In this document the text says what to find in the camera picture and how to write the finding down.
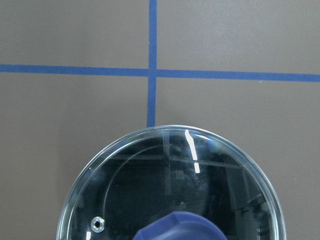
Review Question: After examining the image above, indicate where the brown table mat with grid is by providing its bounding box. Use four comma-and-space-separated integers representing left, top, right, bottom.
0, 0, 320, 240

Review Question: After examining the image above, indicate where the glass lid with blue knob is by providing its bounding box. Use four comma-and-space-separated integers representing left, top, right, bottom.
56, 125, 287, 240

